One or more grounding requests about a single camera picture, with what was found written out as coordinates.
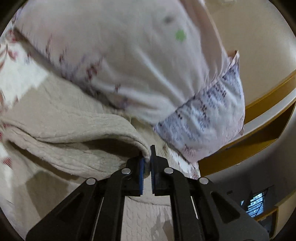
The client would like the yellow wooden headboard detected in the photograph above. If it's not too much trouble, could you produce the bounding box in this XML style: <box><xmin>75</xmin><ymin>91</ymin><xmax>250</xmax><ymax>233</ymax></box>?
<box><xmin>199</xmin><ymin>71</ymin><xmax>295</xmax><ymax>176</ymax></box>

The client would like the window with grille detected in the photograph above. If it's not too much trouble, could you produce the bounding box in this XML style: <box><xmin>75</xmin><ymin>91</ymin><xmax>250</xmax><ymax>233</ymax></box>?
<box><xmin>240</xmin><ymin>186</ymin><xmax>273</xmax><ymax>218</ymax></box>

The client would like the beige cable-knit sweater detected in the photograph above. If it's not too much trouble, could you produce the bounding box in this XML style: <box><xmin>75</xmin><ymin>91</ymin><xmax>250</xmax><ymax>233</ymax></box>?
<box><xmin>0</xmin><ymin>72</ymin><xmax>202</xmax><ymax>241</ymax></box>

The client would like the floral bed sheet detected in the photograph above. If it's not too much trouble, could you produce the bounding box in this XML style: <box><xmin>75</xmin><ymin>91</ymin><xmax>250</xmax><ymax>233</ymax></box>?
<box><xmin>0</xmin><ymin>22</ymin><xmax>50</xmax><ymax>190</ymax></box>

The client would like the pink floral pillow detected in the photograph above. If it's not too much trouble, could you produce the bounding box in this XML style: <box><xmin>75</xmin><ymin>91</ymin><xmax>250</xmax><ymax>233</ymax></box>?
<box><xmin>15</xmin><ymin>1</ymin><xmax>245</xmax><ymax>163</ymax></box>

